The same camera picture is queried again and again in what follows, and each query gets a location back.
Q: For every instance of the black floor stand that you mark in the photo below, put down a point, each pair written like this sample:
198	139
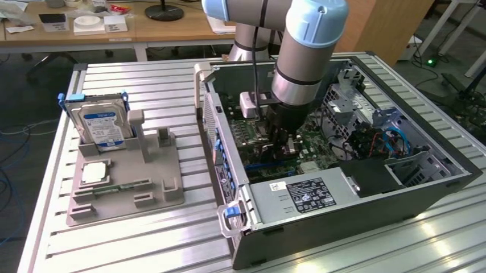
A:
456	82

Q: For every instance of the white round-hole box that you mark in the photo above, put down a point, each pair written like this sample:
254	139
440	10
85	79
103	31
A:
89	25

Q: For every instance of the green motherboard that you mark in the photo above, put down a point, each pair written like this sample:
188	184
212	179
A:
316	153

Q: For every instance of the grey cup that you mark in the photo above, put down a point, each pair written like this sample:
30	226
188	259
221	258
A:
55	3

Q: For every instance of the silver chipset heat sink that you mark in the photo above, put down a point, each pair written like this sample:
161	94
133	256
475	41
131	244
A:
312	167

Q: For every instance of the black plastic shroud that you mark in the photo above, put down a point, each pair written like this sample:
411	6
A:
369	176

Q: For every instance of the red packet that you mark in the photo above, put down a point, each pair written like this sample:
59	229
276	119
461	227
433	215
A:
118	9

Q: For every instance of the grey power supply unit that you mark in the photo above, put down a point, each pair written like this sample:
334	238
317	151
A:
266	204

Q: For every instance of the wooden cabinet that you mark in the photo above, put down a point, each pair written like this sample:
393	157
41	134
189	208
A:
380	28

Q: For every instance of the white desk frame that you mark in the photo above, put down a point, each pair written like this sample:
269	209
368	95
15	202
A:
444	25

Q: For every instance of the hard disk with blue rails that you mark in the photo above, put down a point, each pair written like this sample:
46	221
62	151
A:
99	128

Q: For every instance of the green RAM stick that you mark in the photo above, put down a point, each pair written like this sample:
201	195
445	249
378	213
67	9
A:
114	189

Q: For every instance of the blue expansion slot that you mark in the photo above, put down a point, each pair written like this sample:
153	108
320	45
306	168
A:
262	165

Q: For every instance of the black office chair base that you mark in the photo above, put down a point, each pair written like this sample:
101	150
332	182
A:
46	61

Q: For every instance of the black open PC case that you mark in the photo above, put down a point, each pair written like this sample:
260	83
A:
342	227

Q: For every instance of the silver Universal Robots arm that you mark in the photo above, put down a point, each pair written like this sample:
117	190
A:
304	57

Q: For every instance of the silver CPU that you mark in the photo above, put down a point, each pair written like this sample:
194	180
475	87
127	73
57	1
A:
94	173

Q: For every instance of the blue case latch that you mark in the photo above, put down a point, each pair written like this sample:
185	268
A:
230	212

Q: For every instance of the small white paper slip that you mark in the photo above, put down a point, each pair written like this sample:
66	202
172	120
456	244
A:
19	29

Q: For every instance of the green indicator light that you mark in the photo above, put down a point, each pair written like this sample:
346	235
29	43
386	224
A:
431	61

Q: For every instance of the white labelled box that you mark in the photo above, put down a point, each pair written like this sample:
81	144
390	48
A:
115	24

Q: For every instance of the metal disk bay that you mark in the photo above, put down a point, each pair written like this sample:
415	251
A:
345	99

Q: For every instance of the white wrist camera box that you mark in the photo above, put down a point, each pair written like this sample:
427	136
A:
249	105

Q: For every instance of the black round lamp base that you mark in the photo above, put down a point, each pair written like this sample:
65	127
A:
165	12

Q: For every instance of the black graphics card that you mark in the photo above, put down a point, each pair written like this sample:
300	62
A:
285	153

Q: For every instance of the white paper stack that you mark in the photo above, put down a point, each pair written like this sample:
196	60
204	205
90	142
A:
221	28

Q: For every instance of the grey parts rack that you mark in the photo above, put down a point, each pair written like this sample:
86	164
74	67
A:
126	170

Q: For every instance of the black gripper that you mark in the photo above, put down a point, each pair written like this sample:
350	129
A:
286	116

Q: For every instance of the white box with black top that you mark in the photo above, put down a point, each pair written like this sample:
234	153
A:
54	22

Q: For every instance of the wooden desk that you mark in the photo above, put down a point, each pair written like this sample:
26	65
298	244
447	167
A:
57	39

